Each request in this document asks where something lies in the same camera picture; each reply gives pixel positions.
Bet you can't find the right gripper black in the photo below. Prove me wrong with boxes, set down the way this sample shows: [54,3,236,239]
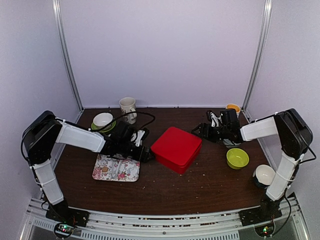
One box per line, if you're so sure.
[191,122,230,142]

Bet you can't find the metal tongs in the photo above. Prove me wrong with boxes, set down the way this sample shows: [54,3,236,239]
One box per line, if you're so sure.
[111,160,123,180]

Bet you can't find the floral rectangular tray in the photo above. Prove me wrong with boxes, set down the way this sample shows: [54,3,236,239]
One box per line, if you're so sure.
[92,154,141,183]

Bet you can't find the red box lid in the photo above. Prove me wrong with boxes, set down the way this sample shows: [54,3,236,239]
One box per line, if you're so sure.
[151,126,202,158]

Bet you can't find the red box base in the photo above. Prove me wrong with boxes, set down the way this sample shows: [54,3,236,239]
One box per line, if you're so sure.
[155,145,202,175]

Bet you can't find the white mug orange inside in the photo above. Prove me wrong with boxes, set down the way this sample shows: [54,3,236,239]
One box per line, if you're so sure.
[225,103,241,117]

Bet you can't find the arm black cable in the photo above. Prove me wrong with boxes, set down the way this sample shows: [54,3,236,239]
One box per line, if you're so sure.
[21,111,156,163]
[271,112,317,237]

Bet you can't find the aluminium frame post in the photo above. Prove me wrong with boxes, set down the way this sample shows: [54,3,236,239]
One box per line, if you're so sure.
[242,0,273,112]
[52,0,84,112]

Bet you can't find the tan heart chocolate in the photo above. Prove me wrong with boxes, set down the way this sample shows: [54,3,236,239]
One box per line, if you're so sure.
[102,167,109,173]

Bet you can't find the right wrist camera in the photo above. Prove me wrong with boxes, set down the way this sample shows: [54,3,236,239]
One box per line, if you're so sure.
[206,110,222,128]

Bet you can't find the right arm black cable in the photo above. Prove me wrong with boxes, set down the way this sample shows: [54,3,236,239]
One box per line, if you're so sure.
[271,112,317,237]

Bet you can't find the left aluminium frame post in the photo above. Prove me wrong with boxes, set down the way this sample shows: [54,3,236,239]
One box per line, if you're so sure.
[52,0,84,112]

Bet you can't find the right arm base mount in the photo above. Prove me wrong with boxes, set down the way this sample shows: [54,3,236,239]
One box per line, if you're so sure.
[238,195,283,238]

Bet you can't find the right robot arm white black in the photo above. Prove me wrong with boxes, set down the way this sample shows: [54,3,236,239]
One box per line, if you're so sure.
[191,108,314,221]

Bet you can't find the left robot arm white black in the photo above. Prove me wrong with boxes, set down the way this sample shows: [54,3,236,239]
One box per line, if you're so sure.
[20,110,155,222]

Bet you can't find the light blue bowl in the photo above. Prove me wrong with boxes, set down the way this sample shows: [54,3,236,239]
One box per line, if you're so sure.
[222,139,241,148]

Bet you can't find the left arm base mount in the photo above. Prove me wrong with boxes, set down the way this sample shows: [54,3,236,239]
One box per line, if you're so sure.
[41,194,90,240]

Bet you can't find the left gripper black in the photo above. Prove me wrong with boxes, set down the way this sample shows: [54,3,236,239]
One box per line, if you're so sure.
[118,140,156,163]

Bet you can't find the right aluminium frame post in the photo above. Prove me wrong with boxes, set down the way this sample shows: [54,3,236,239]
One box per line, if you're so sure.
[242,0,273,112]

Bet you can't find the lime green bowl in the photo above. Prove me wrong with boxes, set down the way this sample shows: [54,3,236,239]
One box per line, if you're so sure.
[226,148,250,170]

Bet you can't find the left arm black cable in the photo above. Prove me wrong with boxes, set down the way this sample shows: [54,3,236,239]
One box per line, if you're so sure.
[21,111,156,163]

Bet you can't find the dark blue white bowl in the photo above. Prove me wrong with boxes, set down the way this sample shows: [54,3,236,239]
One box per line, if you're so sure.
[252,164,276,189]

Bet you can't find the green saucer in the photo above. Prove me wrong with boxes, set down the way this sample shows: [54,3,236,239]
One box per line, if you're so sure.
[91,121,117,133]

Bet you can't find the floral cream mug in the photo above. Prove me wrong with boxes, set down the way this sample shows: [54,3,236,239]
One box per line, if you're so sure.
[119,97,137,125]

